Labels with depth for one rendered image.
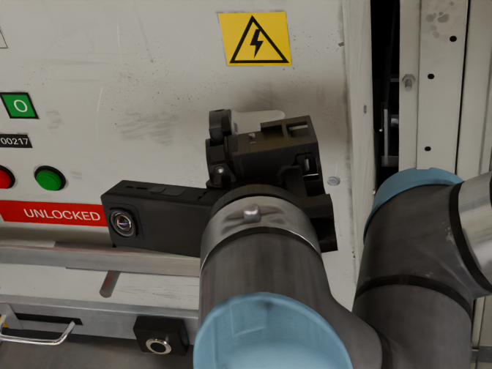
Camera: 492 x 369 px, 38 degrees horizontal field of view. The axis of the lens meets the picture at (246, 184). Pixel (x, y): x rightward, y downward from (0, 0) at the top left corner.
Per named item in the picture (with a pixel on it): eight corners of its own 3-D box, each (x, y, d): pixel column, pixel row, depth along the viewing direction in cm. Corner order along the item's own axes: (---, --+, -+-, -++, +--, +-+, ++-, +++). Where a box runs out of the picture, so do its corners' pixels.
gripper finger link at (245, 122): (282, 113, 65) (292, 156, 57) (219, 124, 65) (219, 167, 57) (278, 81, 63) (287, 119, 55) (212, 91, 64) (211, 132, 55)
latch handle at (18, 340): (66, 348, 90) (64, 345, 89) (-11, 341, 92) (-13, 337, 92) (80, 315, 93) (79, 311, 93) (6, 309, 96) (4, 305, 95)
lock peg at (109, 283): (116, 302, 79) (107, 280, 77) (98, 300, 80) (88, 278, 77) (133, 259, 84) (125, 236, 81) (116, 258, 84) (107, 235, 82)
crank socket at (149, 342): (184, 361, 88) (176, 337, 85) (140, 356, 90) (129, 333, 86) (190, 342, 90) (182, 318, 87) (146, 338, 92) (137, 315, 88)
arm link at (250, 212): (211, 339, 44) (186, 227, 40) (211, 295, 48) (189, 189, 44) (331, 321, 44) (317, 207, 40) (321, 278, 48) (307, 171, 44)
